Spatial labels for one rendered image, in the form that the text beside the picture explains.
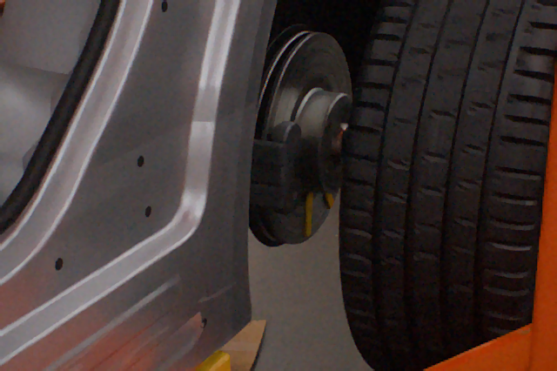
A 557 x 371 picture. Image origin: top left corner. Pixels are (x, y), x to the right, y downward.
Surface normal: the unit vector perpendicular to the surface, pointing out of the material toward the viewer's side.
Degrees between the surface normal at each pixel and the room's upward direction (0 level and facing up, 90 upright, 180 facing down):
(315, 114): 44
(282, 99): 90
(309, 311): 0
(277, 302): 0
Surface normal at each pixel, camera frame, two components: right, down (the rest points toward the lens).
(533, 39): -0.32, -0.44
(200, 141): -0.06, 0.09
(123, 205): 0.90, 0.15
